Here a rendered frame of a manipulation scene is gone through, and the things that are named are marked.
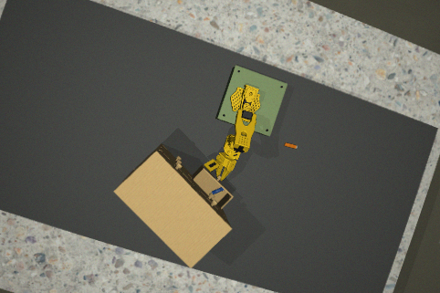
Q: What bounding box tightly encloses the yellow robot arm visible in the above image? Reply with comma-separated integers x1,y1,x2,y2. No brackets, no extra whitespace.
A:
224,87,260,160

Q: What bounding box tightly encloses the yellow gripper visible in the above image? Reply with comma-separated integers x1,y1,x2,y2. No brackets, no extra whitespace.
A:
204,152,236,181

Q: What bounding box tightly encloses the orange battery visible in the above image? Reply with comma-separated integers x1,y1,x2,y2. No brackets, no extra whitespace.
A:
284,142,297,149

